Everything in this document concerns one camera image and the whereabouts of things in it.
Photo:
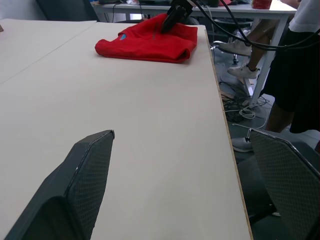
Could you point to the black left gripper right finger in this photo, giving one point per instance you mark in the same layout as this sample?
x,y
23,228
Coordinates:
x,y
290,182

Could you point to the red t-shirt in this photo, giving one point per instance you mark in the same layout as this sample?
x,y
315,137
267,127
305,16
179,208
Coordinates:
x,y
160,43

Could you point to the person in black skirt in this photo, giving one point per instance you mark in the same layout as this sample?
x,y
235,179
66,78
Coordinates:
x,y
297,82

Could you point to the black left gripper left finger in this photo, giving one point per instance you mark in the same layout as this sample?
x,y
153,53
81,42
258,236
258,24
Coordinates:
x,y
75,190

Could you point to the seated person with white sneakers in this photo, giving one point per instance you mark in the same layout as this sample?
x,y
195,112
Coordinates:
x,y
257,47

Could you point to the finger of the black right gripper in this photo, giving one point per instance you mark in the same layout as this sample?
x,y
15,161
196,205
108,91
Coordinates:
x,y
188,13
171,20

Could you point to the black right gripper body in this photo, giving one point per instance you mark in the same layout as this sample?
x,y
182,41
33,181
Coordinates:
x,y
183,3

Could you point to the white desk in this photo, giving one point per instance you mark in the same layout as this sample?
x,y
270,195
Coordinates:
x,y
270,37

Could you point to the red container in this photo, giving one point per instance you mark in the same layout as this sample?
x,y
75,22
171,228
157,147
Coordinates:
x,y
261,3

